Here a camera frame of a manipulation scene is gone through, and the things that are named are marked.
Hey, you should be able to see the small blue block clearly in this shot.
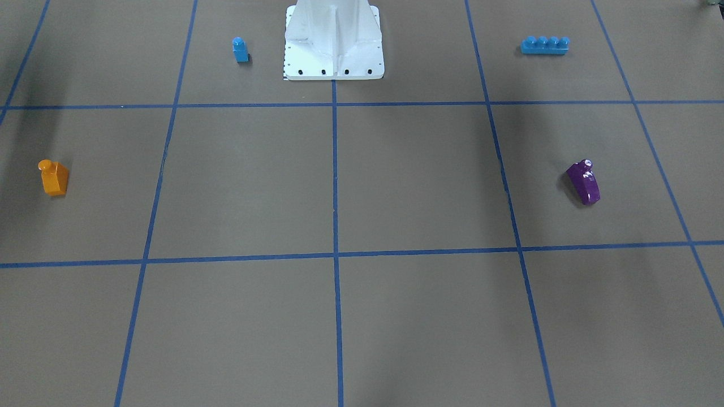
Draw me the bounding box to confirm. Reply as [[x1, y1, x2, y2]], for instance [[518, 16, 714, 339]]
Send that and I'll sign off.
[[232, 37, 250, 63]]

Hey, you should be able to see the long blue stud brick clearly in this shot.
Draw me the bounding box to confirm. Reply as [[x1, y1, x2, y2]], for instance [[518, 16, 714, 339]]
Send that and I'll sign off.
[[520, 36, 571, 55]]

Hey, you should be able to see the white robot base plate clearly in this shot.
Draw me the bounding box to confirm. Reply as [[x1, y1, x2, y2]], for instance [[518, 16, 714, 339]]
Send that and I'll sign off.
[[283, 1, 385, 81]]

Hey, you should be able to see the orange trapezoid block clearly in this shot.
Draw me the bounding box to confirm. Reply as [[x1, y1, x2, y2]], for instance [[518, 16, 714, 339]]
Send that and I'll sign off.
[[38, 159, 69, 196]]

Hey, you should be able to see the purple trapezoid block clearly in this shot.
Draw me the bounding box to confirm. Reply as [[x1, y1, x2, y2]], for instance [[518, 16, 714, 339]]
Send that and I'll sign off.
[[566, 159, 601, 206]]

